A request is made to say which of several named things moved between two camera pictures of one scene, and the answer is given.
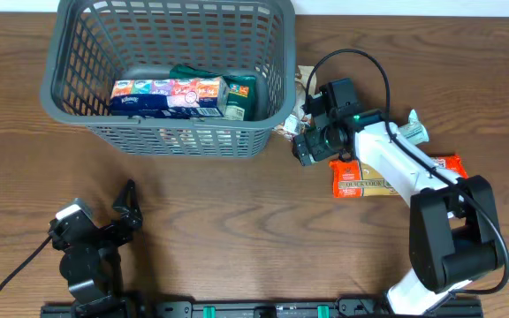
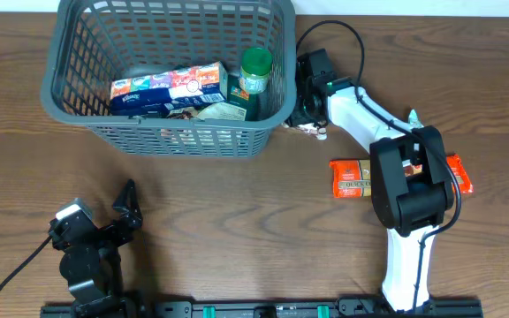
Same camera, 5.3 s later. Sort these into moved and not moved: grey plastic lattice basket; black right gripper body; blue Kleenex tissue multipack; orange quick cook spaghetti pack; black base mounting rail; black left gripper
Moved: blue Kleenex tissue multipack; black right gripper body
Not moved: black base mounting rail; black left gripper; orange quick cook spaghetti pack; grey plastic lattice basket
